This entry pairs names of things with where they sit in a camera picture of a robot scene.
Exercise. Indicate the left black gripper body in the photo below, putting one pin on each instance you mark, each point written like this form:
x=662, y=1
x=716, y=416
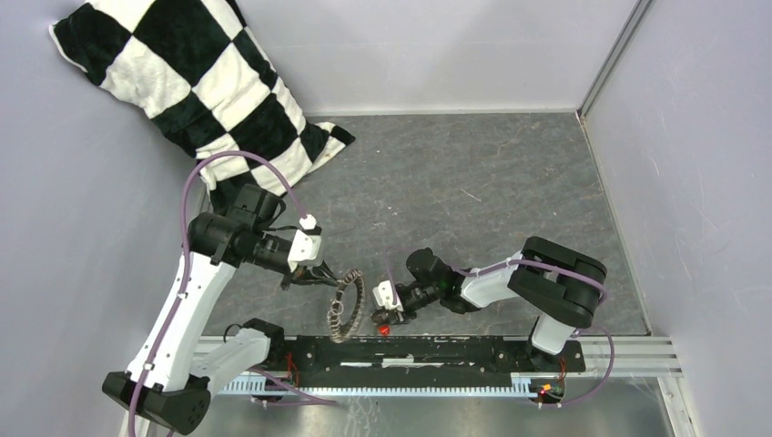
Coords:
x=300, y=271

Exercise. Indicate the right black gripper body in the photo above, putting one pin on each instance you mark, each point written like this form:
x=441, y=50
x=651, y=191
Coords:
x=412, y=296

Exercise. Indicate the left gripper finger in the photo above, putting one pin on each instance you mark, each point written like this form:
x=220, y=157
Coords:
x=314, y=281
x=326, y=275

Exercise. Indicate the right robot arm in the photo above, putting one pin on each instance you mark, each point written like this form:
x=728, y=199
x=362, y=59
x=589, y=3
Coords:
x=566, y=286

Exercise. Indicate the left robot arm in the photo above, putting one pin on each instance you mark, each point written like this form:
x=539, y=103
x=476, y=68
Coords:
x=165, y=383

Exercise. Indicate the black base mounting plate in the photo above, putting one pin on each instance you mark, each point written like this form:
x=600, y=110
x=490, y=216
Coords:
x=450, y=362

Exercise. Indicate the black white checkered pillow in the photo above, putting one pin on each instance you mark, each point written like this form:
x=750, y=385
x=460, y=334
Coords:
x=200, y=76

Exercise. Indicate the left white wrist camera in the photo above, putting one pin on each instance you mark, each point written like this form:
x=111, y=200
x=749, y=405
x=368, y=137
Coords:
x=305, y=250

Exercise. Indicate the aluminium frame rail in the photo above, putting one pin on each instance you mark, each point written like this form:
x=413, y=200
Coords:
x=606, y=358

